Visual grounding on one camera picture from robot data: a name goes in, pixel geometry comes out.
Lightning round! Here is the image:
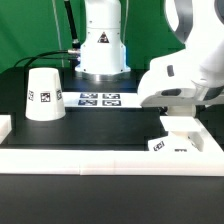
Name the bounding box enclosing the black cable bundle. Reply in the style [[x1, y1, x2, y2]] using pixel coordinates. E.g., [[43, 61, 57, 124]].
[[13, 49, 82, 68]]

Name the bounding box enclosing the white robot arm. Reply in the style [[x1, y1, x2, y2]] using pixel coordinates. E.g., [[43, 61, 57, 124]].
[[76, 0, 224, 107]]

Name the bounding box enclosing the white marker sheet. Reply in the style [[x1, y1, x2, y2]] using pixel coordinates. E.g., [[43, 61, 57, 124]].
[[63, 92, 140, 108]]

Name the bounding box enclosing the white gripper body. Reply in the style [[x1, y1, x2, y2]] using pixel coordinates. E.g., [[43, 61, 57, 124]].
[[137, 50, 224, 117]]

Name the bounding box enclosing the white U-shaped fence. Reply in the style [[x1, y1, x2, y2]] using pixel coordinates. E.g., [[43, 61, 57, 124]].
[[0, 118, 224, 176]]

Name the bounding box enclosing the white lamp shade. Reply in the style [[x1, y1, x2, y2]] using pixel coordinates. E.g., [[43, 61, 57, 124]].
[[25, 67, 66, 121]]

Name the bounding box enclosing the black robot cable post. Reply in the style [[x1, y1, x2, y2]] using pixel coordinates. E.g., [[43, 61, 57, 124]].
[[64, 0, 80, 49]]

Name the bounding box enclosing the white lamp base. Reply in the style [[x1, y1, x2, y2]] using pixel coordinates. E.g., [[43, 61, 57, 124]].
[[148, 116, 201, 152]]

